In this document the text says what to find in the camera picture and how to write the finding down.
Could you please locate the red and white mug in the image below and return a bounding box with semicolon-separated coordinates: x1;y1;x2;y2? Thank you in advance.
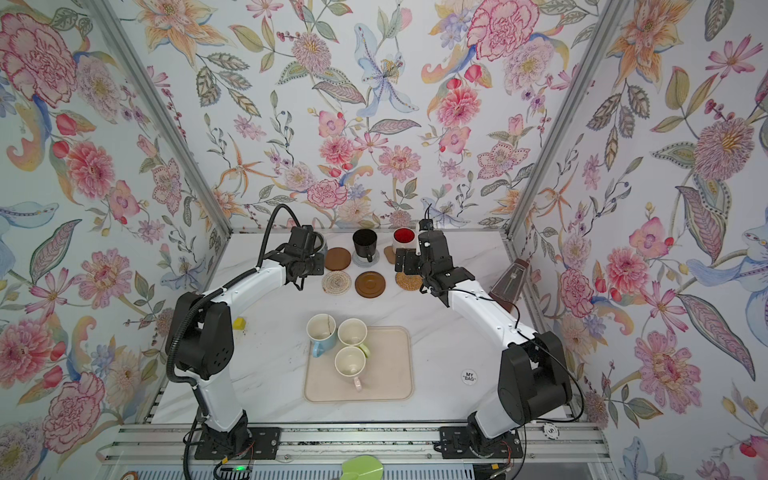
392;228;418;254

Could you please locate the ridged brown wooden coaster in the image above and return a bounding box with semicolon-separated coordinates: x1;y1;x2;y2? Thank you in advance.
354;271;386;299

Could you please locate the cream mug pink handle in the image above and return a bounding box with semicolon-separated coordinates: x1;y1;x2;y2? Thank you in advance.
334;346;367;392

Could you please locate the grey-blue woven round coaster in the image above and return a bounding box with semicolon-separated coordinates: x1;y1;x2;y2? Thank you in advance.
352;251;380;269

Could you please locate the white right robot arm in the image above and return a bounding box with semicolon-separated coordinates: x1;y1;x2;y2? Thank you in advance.
394;239;573;457

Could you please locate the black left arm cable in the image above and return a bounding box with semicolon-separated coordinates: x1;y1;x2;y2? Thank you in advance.
166;203;301;480

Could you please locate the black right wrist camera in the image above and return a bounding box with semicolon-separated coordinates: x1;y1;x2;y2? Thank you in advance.
418;218;445;248

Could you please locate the round wooden coaster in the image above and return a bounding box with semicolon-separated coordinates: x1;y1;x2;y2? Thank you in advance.
325;247;352;271

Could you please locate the flower-shaped cork coaster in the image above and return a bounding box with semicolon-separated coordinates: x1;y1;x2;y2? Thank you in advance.
384;246;396;265

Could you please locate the multicolour stitched round coaster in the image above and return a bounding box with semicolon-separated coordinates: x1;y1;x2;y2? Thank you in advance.
322;271;352;296

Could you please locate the beige rubber tray mat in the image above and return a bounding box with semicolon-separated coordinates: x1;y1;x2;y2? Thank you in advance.
304;326;414;403

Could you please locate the round white sticker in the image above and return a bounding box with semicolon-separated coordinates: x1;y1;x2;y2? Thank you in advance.
461;369;478;386

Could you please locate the green round object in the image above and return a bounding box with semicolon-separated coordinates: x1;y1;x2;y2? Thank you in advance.
339;455;384;480

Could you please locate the cream mug green handle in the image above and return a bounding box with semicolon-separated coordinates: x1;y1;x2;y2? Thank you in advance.
337;318;370;358

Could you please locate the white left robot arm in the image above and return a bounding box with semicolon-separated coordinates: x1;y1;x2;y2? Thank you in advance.
165;244;325;458

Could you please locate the blue mug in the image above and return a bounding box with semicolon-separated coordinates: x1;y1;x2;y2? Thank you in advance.
314;231;328;257
306;313;337;358

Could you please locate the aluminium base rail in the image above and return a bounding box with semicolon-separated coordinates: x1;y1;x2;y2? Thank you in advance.
95;422;618;479

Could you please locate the black mug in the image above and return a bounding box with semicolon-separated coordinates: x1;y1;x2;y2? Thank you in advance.
352;228;378;261

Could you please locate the round woven rattan coaster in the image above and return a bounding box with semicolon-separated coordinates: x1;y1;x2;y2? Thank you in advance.
395;272;422;291

